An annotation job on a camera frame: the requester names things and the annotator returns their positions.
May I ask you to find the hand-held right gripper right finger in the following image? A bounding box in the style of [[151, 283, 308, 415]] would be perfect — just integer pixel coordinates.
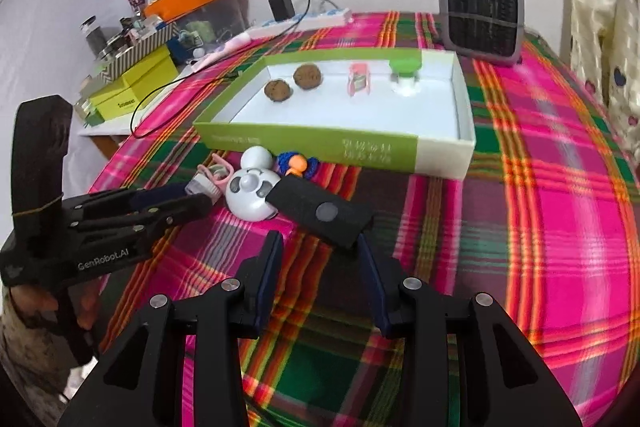
[[357, 232, 583, 427]]

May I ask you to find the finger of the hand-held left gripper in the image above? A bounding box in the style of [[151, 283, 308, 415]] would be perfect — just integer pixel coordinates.
[[62, 183, 190, 220], [75, 194, 213, 235]]

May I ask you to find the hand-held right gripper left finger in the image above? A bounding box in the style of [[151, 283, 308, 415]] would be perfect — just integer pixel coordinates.
[[57, 230, 284, 427]]

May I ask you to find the white round jar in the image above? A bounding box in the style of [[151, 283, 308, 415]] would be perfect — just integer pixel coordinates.
[[185, 174, 223, 208]]

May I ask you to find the pink clip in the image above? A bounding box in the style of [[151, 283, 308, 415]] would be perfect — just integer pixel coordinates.
[[197, 153, 234, 188], [346, 62, 373, 98]]

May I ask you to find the white panda toy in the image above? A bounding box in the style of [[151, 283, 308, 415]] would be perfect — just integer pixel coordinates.
[[225, 168, 285, 223]]

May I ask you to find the white mushroom-shaped knob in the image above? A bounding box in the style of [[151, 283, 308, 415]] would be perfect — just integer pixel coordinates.
[[241, 146, 274, 174]]

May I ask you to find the black bike light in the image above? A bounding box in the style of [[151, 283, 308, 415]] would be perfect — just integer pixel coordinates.
[[268, 179, 375, 250]]

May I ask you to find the blue orange knitted toy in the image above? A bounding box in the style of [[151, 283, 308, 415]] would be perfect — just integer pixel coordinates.
[[276, 150, 318, 180]]

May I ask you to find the green and white cardboard box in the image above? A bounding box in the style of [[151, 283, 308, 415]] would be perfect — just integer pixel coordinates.
[[192, 48, 476, 181]]

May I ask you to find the brown walnut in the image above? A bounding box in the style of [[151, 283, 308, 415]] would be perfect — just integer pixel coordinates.
[[264, 79, 293, 104], [293, 63, 323, 91]]

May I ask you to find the green top white stand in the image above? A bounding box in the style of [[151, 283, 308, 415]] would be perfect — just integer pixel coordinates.
[[389, 58, 422, 96]]

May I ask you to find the person's left hand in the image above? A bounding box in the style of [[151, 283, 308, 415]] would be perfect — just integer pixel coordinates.
[[12, 279, 103, 330]]

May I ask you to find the white side table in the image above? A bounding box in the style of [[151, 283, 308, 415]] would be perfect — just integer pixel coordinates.
[[77, 117, 136, 145]]

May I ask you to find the yellow-green box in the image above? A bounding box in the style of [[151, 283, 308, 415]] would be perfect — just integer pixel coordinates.
[[90, 77, 177, 122], [122, 46, 179, 88]]

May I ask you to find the grey striped box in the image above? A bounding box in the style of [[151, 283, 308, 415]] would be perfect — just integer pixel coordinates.
[[97, 23, 178, 75]]

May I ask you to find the glass jar dark lid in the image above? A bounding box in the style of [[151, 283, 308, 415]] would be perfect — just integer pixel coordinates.
[[81, 17, 107, 55]]

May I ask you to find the black charger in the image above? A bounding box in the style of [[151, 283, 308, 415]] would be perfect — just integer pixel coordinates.
[[268, 0, 296, 22]]

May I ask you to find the white power strip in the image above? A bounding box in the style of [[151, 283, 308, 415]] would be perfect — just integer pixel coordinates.
[[248, 8, 352, 40]]

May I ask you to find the grey space heater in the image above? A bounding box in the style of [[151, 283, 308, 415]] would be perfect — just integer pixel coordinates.
[[437, 0, 526, 66]]

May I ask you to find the heart print curtain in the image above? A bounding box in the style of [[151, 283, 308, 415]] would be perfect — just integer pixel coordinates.
[[565, 0, 640, 152]]

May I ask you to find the black cable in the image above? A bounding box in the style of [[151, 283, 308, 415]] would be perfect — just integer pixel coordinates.
[[131, 0, 311, 139]]

